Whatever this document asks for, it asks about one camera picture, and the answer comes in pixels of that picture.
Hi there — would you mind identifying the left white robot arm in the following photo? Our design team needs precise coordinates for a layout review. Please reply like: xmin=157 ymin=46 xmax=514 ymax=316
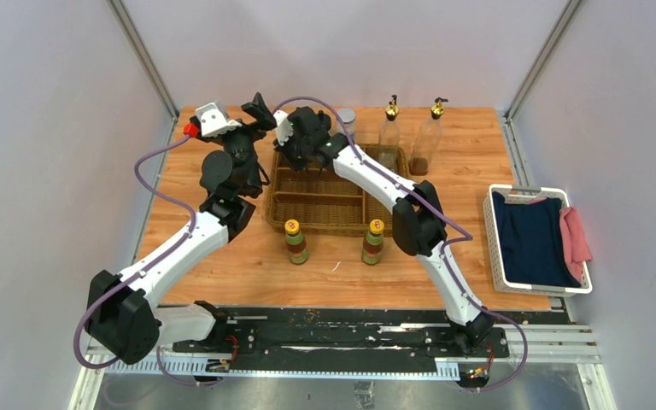
xmin=73 ymin=93 xmax=283 ymax=369

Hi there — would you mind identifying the right green sauce bottle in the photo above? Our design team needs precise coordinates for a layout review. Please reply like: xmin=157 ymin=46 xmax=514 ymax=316
xmin=361 ymin=219 xmax=385 ymax=266

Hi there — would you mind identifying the purple cable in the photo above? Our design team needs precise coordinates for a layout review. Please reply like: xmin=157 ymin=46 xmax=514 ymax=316
xmin=73 ymin=132 xmax=199 ymax=388
xmin=271 ymin=96 xmax=530 ymax=393

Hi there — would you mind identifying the woven wicker divided basket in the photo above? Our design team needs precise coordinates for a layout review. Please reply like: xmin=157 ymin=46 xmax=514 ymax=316
xmin=265 ymin=153 xmax=392 ymax=237

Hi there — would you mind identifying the right aluminium frame post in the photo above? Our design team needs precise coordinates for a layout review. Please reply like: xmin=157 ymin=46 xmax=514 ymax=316
xmin=505 ymin=0 xmax=585 ymax=122

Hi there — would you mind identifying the pink cloth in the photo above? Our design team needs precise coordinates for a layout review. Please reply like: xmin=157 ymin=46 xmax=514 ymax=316
xmin=559 ymin=207 xmax=593 ymax=271

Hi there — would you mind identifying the right silver-lid pepper jar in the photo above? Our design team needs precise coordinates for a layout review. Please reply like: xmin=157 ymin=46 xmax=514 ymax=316
xmin=337 ymin=108 xmax=356 ymax=139

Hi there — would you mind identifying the aluminium frame post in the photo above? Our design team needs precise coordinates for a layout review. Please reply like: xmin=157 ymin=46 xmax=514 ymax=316
xmin=106 ymin=0 xmax=179 ymax=120
xmin=505 ymin=0 xmax=585 ymax=122

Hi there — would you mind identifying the left green sauce bottle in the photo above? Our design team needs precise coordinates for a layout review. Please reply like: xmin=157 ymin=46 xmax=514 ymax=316
xmin=284 ymin=219 xmax=308 ymax=265

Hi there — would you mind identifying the white plastic perforated basket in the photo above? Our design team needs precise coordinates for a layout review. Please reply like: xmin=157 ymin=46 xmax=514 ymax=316
xmin=483 ymin=184 xmax=593 ymax=297

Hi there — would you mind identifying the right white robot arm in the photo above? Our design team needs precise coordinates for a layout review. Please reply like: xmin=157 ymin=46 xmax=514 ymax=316
xmin=273 ymin=107 xmax=493 ymax=357

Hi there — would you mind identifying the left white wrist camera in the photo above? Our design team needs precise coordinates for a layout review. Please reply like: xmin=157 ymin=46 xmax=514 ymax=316
xmin=183 ymin=100 xmax=243 ymax=139

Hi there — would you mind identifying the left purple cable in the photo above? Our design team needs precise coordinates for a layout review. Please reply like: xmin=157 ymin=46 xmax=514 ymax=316
xmin=73 ymin=132 xmax=199 ymax=388

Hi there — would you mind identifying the green sauce bottle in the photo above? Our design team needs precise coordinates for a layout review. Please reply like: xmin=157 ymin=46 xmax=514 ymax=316
xmin=284 ymin=219 xmax=308 ymax=265
xmin=361 ymin=219 xmax=385 ymax=266

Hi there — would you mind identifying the left aluminium frame post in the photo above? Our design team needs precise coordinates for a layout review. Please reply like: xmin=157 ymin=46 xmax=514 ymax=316
xmin=106 ymin=0 xmax=179 ymax=120

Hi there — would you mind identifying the dark blue cloth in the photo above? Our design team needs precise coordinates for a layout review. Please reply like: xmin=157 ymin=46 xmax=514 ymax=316
xmin=492 ymin=192 xmax=581 ymax=288

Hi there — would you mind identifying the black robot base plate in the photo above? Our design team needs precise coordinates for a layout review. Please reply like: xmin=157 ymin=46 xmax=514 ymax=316
xmin=172 ymin=307 xmax=510 ymax=374

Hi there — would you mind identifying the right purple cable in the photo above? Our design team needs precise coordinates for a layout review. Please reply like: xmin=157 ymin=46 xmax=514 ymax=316
xmin=271 ymin=96 xmax=530 ymax=393

